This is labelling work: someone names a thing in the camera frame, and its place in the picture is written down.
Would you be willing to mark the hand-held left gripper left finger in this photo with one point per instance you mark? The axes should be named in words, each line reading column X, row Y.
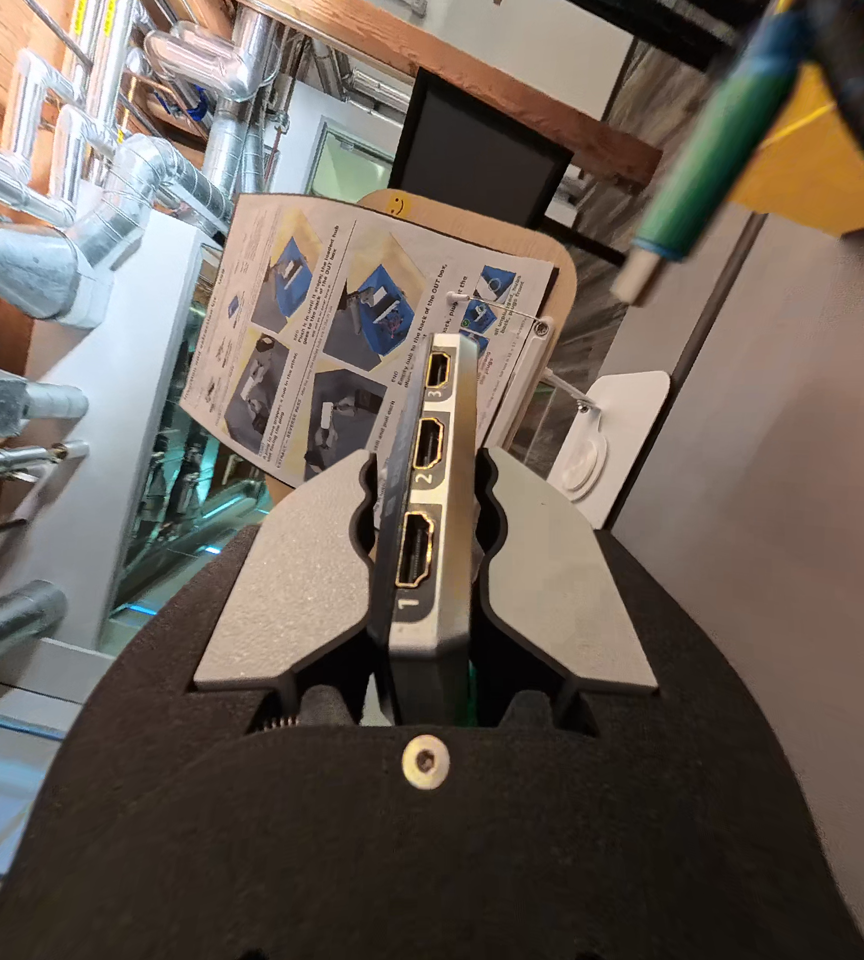
column 289, row 600

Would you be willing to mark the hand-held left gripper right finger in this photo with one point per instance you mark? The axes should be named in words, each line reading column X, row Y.
column 567, row 600

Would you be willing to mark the silver grey usb adapter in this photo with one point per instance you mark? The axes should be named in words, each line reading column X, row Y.
column 432, row 630

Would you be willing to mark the yellow plastic bin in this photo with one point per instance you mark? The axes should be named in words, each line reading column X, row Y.
column 837, row 188

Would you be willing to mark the white stand base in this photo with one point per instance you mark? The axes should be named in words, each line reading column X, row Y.
column 620, row 435

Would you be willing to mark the instruction sheet on wooden board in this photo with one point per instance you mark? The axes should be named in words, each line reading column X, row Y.
column 312, row 315

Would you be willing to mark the silver ventilation ducts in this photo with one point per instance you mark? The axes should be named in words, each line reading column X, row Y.
column 87, row 240

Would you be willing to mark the black sign stand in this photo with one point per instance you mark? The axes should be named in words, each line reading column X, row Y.
column 477, row 150

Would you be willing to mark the wooden beam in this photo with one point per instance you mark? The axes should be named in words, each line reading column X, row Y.
column 552, row 128

